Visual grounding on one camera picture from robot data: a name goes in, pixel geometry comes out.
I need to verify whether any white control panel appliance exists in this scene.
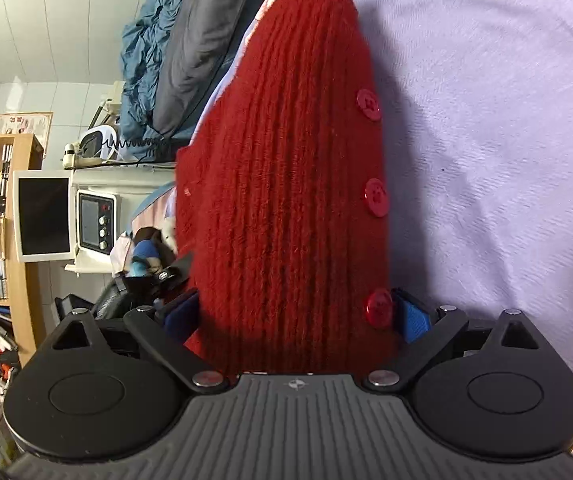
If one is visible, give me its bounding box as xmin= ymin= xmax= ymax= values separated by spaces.
xmin=65 ymin=168 xmax=125 ymax=274

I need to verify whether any navy patterned clothes pile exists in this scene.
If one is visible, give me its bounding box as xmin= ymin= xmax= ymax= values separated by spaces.
xmin=110 ymin=226 xmax=177 ymax=278

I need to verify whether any blue crumpled blanket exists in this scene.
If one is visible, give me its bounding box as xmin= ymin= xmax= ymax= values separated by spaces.
xmin=119 ymin=0 xmax=183 ymax=162

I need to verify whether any red knitted sweater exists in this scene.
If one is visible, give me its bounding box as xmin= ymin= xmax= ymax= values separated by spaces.
xmin=176 ymin=0 xmax=397 ymax=376

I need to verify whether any purple floral bed sheet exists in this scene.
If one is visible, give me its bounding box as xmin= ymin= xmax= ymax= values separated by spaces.
xmin=195 ymin=0 xmax=573 ymax=401

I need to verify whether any white corded telephone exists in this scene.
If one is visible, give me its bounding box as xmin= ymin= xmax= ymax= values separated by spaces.
xmin=62 ymin=125 xmax=118 ymax=170

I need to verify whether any white monitor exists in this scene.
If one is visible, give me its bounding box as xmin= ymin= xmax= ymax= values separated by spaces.
xmin=12 ymin=170 xmax=76 ymax=263

